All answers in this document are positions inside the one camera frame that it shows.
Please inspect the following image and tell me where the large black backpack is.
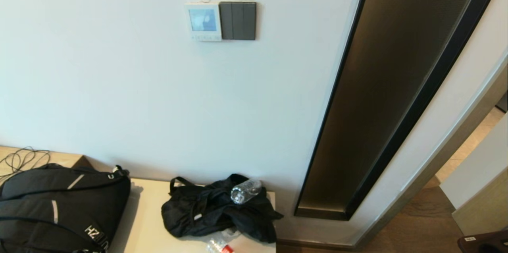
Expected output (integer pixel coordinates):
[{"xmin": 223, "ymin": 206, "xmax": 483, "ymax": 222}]
[{"xmin": 0, "ymin": 164, "xmax": 132, "ymax": 253}]

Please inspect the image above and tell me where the small crumpled black bag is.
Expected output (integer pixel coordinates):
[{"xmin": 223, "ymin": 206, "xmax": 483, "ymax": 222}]
[{"xmin": 161, "ymin": 173, "xmax": 284, "ymax": 244}]

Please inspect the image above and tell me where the white wall thermostat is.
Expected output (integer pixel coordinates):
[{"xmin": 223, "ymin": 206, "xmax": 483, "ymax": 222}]
[{"xmin": 184, "ymin": 2, "xmax": 223, "ymax": 42}]

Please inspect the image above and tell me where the grey wall switch panel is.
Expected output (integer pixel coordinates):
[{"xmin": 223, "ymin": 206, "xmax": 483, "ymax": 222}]
[{"xmin": 219, "ymin": 2, "xmax": 257, "ymax": 41}]

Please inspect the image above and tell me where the grey door frame trim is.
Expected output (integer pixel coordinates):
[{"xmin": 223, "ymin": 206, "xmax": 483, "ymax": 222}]
[{"xmin": 349, "ymin": 50, "xmax": 508, "ymax": 247}]

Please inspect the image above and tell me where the dark brown object white label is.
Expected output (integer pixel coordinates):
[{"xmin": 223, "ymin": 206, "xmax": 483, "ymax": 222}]
[{"xmin": 458, "ymin": 230, "xmax": 508, "ymax": 253}]

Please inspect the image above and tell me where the dark bronze recessed wall panel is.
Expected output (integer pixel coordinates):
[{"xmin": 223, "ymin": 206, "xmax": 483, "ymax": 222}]
[{"xmin": 294, "ymin": 0, "xmax": 508, "ymax": 222}]

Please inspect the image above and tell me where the white door with wooden edge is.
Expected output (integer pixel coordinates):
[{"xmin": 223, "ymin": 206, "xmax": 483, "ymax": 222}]
[{"xmin": 440, "ymin": 112, "xmax": 508, "ymax": 237}]

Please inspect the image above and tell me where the thin black cable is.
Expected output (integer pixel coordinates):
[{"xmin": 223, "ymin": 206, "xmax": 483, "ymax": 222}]
[{"xmin": 0, "ymin": 146, "xmax": 52, "ymax": 184}]

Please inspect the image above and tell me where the red label plastic bottle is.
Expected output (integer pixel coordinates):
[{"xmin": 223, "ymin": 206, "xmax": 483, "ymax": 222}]
[{"xmin": 206, "ymin": 237, "xmax": 236, "ymax": 253}]

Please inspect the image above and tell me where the clear plastic water bottle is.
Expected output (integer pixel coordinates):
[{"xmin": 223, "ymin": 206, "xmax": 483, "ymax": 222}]
[{"xmin": 230, "ymin": 179, "xmax": 263, "ymax": 205}]

